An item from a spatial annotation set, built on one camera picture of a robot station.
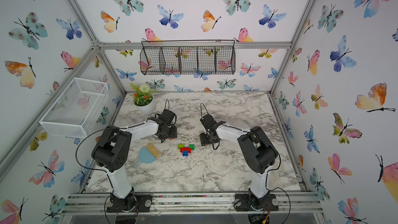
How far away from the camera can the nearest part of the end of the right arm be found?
707mm

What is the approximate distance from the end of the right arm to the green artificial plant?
41 centimetres

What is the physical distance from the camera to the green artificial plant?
3.15ft
